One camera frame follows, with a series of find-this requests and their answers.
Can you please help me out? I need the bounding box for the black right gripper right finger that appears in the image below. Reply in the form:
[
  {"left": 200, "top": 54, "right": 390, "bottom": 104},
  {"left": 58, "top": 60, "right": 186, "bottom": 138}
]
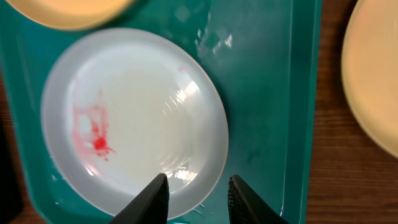
[{"left": 228, "top": 175, "right": 288, "bottom": 224}]

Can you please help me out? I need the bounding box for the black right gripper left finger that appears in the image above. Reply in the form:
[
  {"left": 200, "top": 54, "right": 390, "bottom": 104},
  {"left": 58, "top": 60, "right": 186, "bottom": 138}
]
[{"left": 109, "top": 173, "right": 170, "bottom": 224}]

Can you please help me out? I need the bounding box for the light blue plate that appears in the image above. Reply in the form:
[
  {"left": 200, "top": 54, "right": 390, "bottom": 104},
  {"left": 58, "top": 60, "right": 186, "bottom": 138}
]
[{"left": 40, "top": 28, "right": 229, "bottom": 219}]

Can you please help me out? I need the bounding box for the yellow plate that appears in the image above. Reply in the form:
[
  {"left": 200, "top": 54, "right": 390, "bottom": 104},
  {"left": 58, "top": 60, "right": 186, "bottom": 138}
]
[
  {"left": 6, "top": 0, "right": 135, "bottom": 30},
  {"left": 341, "top": 0, "right": 397, "bottom": 157}
]

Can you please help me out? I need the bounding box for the black water tray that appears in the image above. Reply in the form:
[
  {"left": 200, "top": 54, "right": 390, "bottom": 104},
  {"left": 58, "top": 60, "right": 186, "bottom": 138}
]
[{"left": 0, "top": 124, "right": 24, "bottom": 224}]

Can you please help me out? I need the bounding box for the teal plastic serving tray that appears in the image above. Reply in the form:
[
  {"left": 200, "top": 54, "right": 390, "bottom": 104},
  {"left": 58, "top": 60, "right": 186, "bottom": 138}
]
[{"left": 1, "top": 1, "right": 322, "bottom": 223}]

